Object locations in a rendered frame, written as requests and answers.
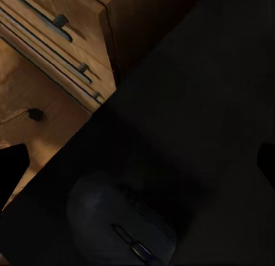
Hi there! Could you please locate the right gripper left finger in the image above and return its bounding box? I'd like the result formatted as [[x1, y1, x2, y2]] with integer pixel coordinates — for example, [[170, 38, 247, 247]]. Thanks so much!
[[0, 143, 30, 212]]

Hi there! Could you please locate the mouse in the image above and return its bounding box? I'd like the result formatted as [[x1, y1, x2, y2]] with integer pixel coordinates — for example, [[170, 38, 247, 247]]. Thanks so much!
[[66, 172, 176, 266]]

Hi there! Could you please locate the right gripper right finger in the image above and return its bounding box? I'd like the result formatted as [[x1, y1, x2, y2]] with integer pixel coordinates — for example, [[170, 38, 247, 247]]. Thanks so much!
[[257, 143, 275, 190]]

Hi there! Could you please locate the swivel chair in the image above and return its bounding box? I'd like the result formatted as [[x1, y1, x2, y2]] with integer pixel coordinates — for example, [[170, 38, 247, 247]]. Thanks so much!
[[0, 106, 44, 201]]

